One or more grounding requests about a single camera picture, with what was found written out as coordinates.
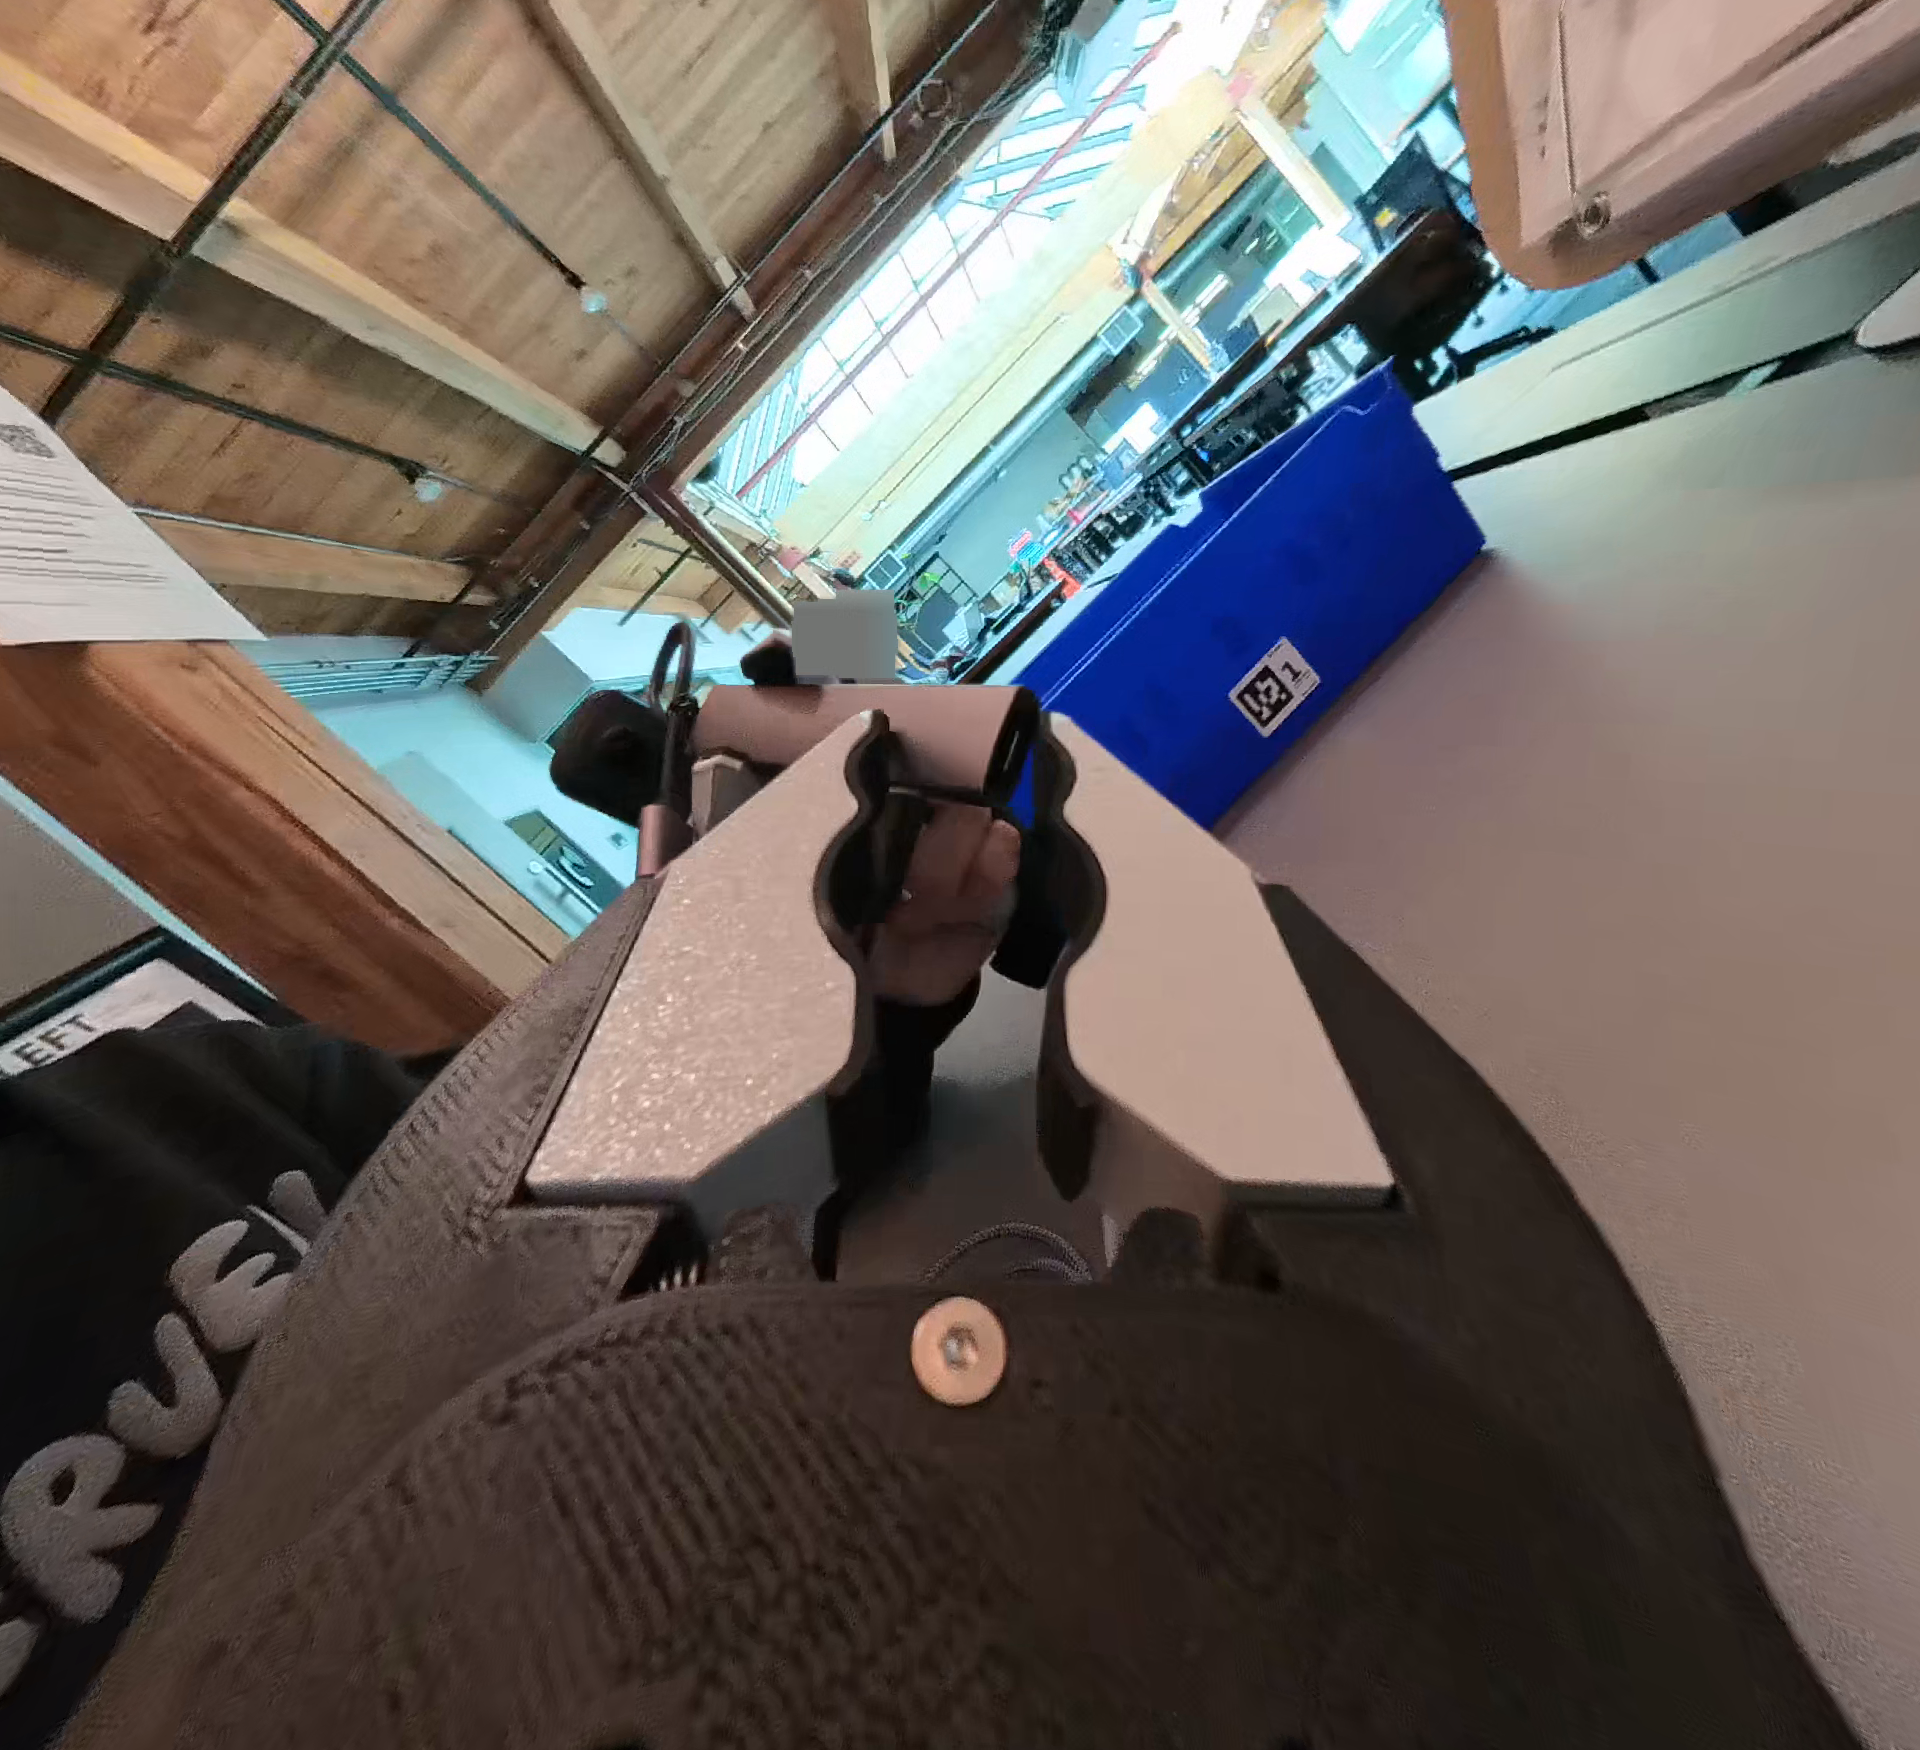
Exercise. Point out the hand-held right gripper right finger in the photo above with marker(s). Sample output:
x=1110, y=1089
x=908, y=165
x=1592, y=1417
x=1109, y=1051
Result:
x=1215, y=1031

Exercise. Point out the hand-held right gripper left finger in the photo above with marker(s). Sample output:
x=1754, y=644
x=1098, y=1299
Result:
x=704, y=1015

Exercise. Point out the grey usb hub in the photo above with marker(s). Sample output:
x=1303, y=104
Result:
x=945, y=730

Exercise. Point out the blue plastic bin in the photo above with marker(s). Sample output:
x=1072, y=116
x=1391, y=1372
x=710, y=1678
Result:
x=1275, y=580

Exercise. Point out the person's left hand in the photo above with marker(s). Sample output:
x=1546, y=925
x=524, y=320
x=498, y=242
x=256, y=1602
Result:
x=945, y=925

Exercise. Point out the white framed sign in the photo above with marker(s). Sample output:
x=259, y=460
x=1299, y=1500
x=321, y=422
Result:
x=134, y=1015

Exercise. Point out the person's black hoodie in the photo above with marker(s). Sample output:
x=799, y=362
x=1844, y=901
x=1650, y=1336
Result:
x=120, y=1254

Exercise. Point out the white stand base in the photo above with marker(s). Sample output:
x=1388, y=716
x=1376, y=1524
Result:
x=1892, y=318

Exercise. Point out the wooden document stand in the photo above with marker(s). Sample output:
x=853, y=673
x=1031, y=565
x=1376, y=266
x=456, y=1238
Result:
x=1454, y=11

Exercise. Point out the white wall notice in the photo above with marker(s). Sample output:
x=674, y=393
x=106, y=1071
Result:
x=91, y=534

